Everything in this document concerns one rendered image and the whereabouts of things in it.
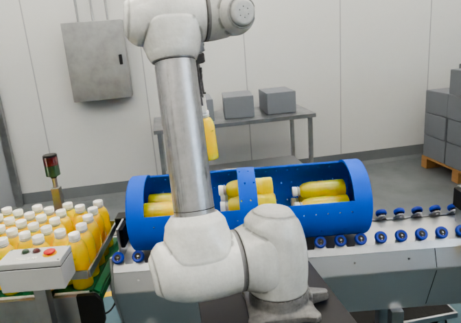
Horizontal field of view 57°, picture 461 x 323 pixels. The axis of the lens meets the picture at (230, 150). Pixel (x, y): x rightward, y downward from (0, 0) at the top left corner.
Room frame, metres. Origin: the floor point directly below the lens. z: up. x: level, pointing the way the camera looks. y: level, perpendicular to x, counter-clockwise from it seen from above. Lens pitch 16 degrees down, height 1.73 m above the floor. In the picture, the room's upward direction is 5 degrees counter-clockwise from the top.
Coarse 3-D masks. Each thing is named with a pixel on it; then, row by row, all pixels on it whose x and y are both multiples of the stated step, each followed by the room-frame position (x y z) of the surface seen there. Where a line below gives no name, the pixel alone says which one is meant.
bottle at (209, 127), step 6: (204, 120) 1.66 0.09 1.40; (210, 120) 1.67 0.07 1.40; (204, 126) 1.66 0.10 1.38; (210, 126) 1.66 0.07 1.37; (210, 132) 1.66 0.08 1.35; (210, 138) 1.66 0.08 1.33; (210, 144) 1.66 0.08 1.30; (216, 144) 1.68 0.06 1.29; (210, 150) 1.66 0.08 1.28; (216, 150) 1.67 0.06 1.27; (210, 156) 1.66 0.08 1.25; (216, 156) 1.67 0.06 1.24
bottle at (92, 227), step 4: (92, 220) 1.49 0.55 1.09; (88, 224) 1.47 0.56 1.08; (92, 224) 1.48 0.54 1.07; (96, 224) 1.49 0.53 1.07; (88, 228) 1.46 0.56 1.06; (92, 228) 1.47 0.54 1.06; (96, 228) 1.48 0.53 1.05; (92, 232) 1.46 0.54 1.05; (96, 232) 1.47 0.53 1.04; (100, 232) 1.50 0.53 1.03; (96, 236) 1.47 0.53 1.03; (100, 236) 1.49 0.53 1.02; (96, 240) 1.47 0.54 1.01; (100, 240) 1.48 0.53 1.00; (96, 244) 1.46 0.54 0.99; (100, 244) 1.48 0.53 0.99; (96, 248) 1.46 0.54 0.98; (104, 256) 1.50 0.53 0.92; (100, 260) 1.47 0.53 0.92; (104, 260) 1.49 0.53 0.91; (100, 264) 1.47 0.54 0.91
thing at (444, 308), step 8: (448, 304) 2.05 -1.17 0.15; (352, 312) 2.05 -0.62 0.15; (360, 312) 2.04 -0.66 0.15; (368, 312) 2.04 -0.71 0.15; (408, 312) 2.01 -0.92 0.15; (416, 312) 2.01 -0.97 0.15; (424, 312) 2.00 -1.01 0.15; (432, 312) 2.00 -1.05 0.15; (440, 312) 1.99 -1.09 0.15; (448, 312) 1.99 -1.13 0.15; (456, 312) 1.98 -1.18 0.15; (360, 320) 1.98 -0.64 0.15; (368, 320) 1.97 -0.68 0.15; (408, 320) 1.95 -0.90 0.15; (416, 320) 1.95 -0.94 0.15; (424, 320) 1.95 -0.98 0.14; (432, 320) 1.96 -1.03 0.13; (440, 320) 2.01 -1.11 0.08
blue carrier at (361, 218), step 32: (352, 160) 1.50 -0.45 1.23; (128, 192) 1.43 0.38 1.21; (160, 192) 1.64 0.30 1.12; (256, 192) 1.40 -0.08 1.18; (288, 192) 1.64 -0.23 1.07; (352, 192) 1.58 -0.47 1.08; (128, 224) 1.37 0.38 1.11; (160, 224) 1.36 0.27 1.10; (320, 224) 1.37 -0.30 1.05; (352, 224) 1.37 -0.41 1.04
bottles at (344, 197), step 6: (294, 198) 1.59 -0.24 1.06; (300, 198) 1.58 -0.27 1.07; (306, 198) 1.51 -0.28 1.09; (312, 198) 1.50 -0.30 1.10; (318, 198) 1.49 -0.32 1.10; (324, 198) 1.49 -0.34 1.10; (330, 198) 1.49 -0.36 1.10; (336, 198) 1.49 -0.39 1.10; (342, 198) 1.49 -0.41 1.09; (348, 198) 1.49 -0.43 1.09; (294, 204) 1.51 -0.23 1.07; (300, 204) 1.49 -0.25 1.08; (306, 204) 1.48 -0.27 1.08
